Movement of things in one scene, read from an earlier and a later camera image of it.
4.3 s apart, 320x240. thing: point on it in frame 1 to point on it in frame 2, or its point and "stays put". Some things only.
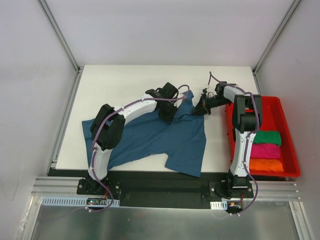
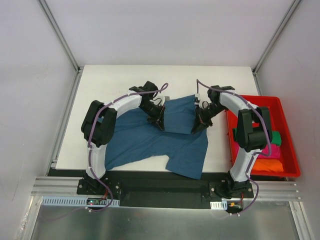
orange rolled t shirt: x=271 y=165 stays put
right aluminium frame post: x=277 y=32 stays put
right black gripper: x=204 y=104 to x=201 y=120
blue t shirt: x=182 y=140 stays put
